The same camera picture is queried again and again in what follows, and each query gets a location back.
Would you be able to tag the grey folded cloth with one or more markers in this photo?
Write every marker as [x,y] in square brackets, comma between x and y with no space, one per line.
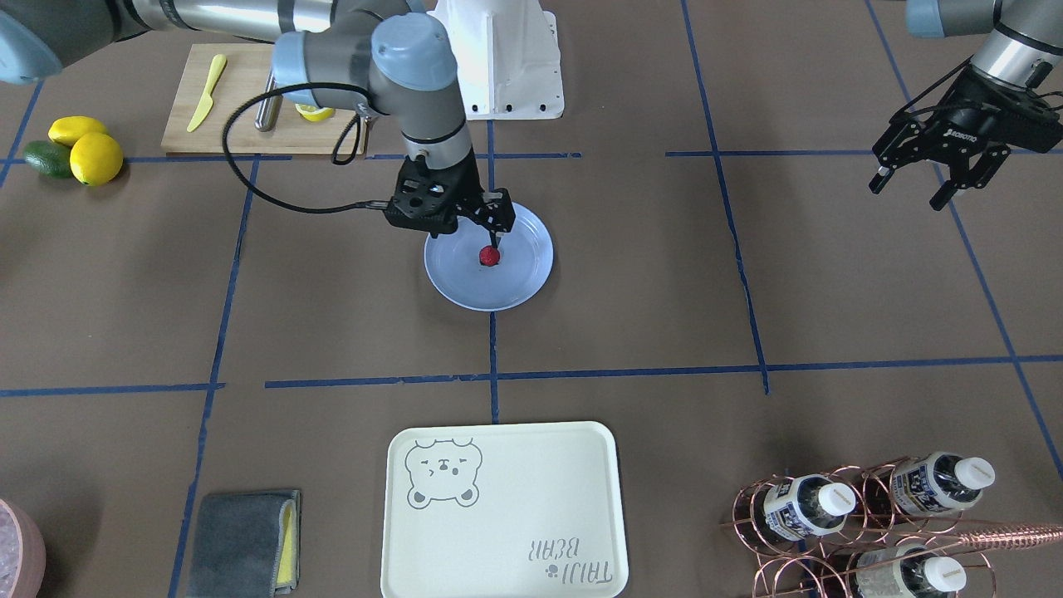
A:
[247,544]

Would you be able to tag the steel knife handle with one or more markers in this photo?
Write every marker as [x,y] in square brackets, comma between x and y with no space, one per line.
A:
[267,114]

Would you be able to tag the copper wire bottle rack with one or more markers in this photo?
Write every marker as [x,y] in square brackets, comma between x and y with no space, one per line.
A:
[819,566]

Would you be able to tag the yellow plastic knife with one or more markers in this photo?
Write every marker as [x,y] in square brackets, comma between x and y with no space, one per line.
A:
[206,100]

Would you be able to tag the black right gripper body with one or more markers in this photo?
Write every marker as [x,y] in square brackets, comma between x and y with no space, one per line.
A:
[469,188]

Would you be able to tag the cream bear tray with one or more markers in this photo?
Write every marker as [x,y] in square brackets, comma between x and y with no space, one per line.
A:
[504,510]

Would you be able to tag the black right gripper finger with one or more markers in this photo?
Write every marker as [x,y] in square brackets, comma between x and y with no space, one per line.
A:
[495,212]

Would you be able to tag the lemon half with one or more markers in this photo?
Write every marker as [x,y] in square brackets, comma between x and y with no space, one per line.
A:
[315,114]

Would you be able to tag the green lime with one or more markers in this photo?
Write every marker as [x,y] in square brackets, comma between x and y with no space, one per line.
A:
[48,158]

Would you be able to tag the red strawberry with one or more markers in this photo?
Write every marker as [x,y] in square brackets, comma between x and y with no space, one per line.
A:
[489,256]

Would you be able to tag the pink bowl of ice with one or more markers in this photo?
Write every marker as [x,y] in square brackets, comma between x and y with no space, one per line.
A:
[23,558]

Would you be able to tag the blue plastic plate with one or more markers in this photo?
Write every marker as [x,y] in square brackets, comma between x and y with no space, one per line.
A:
[470,272]

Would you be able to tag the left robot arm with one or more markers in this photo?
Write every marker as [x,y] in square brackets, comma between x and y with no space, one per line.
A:
[1022,39]

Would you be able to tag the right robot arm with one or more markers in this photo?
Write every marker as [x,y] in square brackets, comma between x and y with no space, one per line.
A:
[376,58]

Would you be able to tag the tea bottle white cap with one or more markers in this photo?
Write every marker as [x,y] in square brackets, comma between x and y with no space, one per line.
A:
[906,571]
[940,483]
[793,510]

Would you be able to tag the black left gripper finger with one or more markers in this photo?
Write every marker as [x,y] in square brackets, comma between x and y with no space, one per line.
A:
[969,170]
[888,165]

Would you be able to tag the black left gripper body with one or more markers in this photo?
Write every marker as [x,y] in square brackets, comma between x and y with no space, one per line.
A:
[977,113]

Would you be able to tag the yellow lemon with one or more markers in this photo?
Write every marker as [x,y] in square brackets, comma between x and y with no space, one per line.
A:
[96,159]
[67,130]

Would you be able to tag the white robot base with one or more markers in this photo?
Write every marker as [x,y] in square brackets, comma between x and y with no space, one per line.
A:
[508,58]

